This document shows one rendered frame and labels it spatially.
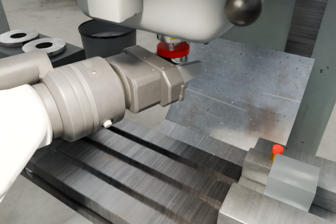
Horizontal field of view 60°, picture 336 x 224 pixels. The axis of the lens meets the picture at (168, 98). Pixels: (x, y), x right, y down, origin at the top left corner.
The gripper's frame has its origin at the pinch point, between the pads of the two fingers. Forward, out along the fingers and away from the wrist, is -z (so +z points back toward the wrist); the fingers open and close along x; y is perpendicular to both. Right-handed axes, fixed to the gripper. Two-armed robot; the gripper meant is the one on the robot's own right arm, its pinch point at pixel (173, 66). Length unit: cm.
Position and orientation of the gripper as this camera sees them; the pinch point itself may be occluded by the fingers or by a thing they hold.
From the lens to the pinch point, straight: 43.5
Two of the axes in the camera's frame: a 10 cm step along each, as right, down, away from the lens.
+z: -7.8, 3.3, -5.3
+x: -6.3, -4.3, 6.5
